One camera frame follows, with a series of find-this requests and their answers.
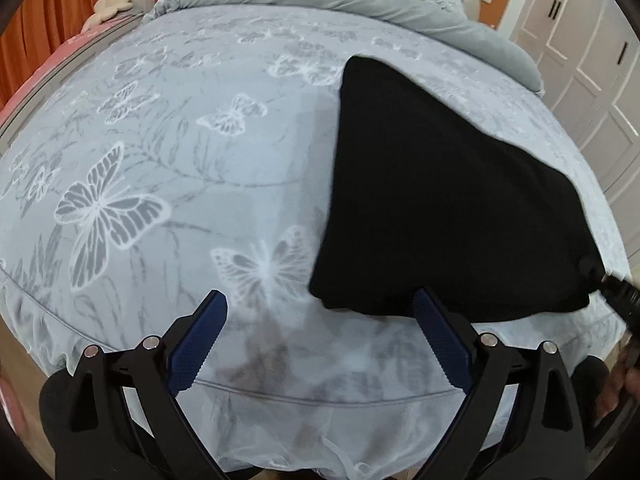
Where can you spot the orange curtain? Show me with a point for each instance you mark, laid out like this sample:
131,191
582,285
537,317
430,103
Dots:
35,30

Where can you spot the white plush toy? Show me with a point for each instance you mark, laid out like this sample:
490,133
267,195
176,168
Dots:
104,10

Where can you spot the black pants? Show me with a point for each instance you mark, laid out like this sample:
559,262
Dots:
423,201

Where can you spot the white wardrobe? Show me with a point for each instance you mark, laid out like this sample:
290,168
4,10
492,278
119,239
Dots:
588,55

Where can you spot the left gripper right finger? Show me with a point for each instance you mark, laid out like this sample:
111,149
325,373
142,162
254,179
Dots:
519,417

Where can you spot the pink mattress edge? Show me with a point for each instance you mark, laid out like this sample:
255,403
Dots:
63,62

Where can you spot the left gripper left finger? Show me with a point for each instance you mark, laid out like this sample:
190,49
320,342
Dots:
117,416

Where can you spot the person right hand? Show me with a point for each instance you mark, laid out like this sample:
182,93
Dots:
623,377

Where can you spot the butterfly print bed sheet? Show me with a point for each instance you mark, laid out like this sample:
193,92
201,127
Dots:
195,154

